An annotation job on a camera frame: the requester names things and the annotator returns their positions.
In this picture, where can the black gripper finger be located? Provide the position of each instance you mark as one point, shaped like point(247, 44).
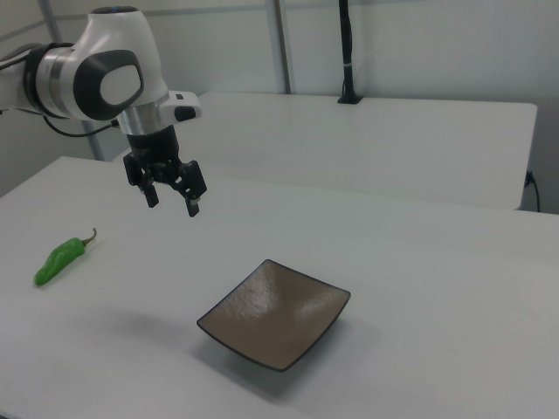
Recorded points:
point(150, 192)
point(192, 183)

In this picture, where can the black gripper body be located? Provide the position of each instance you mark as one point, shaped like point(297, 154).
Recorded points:
point(153, 148)

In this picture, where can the green chili pepper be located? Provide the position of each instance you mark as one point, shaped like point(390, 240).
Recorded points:
point(57, 262)

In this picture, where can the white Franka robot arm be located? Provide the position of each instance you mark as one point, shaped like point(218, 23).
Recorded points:
point(113, 39)

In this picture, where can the brown square ceramic plate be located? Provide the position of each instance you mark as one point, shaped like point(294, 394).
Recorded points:
point(271, 318)

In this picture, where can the white side table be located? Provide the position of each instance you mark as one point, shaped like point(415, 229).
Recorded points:
point(349, 144)

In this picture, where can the black camera pole with clamp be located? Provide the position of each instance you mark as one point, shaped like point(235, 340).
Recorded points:
point(347, 43)

